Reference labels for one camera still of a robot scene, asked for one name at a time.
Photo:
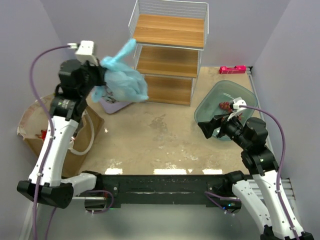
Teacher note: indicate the clear green food container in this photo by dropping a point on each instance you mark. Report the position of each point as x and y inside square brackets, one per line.
[224, 91]

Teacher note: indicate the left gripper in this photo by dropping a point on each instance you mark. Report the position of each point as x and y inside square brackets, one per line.
[97, 75]

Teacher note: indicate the black base frame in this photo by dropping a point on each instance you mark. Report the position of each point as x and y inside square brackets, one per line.
[183, 189]

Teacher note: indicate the lavender cutting board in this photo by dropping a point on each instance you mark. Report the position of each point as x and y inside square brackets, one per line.
[111, 108]

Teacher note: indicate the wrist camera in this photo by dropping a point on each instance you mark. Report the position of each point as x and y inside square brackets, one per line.
[237, 106]
[85, 52]

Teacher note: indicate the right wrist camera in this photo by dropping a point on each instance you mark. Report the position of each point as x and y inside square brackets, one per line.
[237, 106]

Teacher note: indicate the pink box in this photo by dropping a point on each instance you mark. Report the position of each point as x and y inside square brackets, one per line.
[238, 69]

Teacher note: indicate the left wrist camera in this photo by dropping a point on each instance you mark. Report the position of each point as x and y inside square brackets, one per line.
[85, 52]

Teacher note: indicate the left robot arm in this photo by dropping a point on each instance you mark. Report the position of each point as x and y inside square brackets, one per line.
[45, 184]

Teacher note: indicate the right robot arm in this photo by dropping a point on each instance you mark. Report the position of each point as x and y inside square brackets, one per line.
[272, 213]

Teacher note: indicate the red candy bag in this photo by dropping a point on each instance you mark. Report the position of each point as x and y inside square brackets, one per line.
[42, 135]

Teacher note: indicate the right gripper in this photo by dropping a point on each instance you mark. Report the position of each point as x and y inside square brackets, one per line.
[215, 125]

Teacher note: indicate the red grape bunch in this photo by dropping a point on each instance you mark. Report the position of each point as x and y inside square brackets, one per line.
[225, 106]

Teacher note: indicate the brown paper grocery bag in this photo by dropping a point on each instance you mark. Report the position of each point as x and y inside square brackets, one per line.
[34, 120]

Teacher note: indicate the light blue plastic bag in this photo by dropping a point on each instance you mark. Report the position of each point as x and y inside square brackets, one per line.
[122, 82]

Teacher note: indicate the white wire wooden shelf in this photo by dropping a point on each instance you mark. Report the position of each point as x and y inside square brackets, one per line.
[171, 36]

